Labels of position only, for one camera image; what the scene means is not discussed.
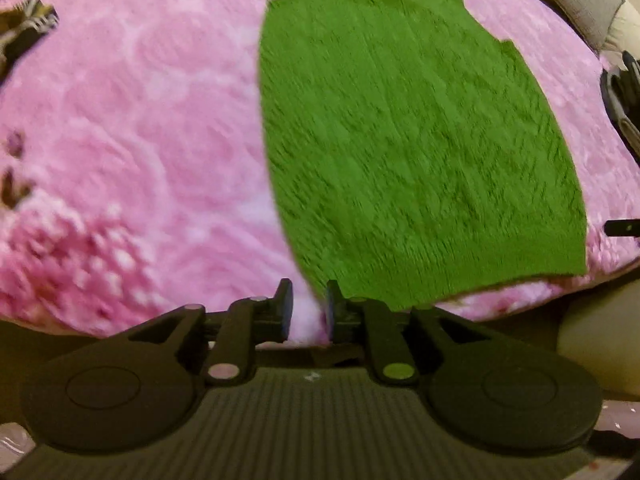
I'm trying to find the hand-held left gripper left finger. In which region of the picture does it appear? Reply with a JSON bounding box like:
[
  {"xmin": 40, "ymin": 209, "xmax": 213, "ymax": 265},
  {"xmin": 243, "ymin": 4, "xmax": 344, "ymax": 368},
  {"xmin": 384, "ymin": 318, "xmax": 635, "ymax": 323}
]
[{"xmin": 127, "ymin": 279, "xmax": 294, "ymax": 387}]

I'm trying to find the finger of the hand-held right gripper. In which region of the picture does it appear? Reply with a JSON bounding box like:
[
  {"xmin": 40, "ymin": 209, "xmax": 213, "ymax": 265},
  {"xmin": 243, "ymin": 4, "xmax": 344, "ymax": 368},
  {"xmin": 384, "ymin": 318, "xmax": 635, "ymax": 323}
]
[
  {"xmin": 599, "ymin": 50, "xmax": 640, "ymax": 158},
  {"xmin": 603, "ymin": 218, "xmax": 640, "ymax": 237}
]

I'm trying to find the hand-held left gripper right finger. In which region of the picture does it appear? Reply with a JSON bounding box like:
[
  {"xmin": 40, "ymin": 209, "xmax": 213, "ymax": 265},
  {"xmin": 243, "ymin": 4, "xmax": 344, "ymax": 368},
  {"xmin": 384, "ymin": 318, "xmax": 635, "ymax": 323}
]
[{"xmin": 325, "ymin": 280, "xmax": 505, "ymax": 387}]

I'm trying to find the green knitted sweater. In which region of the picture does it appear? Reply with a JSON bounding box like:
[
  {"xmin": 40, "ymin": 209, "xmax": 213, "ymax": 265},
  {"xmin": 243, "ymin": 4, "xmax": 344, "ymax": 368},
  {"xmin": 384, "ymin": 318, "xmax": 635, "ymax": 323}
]
[{"xmin": 258, "ymin": 0, "xmax": 589, "ymax": 312}]

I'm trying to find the stack of folded clothes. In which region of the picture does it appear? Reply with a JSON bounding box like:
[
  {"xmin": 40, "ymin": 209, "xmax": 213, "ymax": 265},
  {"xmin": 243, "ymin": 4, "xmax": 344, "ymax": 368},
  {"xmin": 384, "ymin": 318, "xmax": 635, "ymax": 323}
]
[{"xmin": 0, "ymin": 0, "xmax": 60, "ymax": 78}]

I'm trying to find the beige cushion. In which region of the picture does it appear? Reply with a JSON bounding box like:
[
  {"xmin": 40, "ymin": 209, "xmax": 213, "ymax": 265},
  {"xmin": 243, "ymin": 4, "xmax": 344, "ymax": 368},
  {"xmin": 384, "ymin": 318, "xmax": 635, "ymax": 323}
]
[{"xmin": 600, "ymin": 2, "xmax": 640, "ymax": 68}]

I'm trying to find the cream rounded object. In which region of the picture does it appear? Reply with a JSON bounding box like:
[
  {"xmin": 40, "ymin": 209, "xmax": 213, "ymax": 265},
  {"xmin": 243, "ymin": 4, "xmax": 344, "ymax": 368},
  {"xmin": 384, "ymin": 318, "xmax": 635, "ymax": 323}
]
[{"xmin": 556, "ymin": 280, "xmax": 640, "ymax": 402}]

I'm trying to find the pink floral blanket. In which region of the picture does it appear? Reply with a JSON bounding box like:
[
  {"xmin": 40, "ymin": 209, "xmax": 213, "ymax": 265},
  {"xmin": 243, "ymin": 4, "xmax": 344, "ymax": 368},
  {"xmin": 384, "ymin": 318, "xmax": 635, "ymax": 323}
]
[{"xmin": 0, "ymin": 0, "xmax": 640, "ymax": 338}]

